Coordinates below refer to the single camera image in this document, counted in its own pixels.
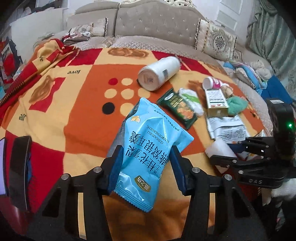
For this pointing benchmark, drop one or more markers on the green snack packet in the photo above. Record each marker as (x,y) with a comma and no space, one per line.
(179,107)

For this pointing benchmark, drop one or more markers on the grey tufted sofa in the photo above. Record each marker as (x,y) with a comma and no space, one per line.
(169,26)

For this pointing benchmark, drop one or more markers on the blue folded clothes pile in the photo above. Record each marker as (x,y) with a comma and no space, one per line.
(258,77)

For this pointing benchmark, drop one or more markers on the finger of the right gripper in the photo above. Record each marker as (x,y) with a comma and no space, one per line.
(262,146)
(227,162)

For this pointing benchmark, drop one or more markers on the light blue snack packet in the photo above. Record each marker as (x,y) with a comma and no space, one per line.
(147,135)

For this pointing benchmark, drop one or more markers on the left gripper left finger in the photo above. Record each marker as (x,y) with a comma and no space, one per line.
(57,218)

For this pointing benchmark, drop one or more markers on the green curtain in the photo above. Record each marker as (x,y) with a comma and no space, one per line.
(270,37)

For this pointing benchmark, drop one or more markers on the white pink yogurt bottle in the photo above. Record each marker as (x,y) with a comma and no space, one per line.
(212,83)

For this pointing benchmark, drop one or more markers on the silver foil wrapper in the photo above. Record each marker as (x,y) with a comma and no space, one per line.
(229,129)

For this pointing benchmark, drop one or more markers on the teal green towel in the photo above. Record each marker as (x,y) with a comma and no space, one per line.
(236,105)

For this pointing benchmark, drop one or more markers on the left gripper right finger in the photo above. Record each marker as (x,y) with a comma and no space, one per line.
(218,208)

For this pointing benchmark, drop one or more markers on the white gold carton box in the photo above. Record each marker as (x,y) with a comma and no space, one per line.
(216,103)

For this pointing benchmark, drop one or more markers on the ornate cream cushion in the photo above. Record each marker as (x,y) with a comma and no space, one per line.
(215,41)

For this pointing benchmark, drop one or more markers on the white cylindrical bottle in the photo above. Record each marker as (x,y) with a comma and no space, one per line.
(153,76)

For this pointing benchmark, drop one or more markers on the small patterned cushion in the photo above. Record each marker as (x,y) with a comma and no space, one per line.
(98,28)

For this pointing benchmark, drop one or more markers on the orange red patterned blanket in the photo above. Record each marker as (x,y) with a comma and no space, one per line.
(73,106)

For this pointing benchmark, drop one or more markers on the white green tissue pack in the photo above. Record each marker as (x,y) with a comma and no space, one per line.
(191,97)

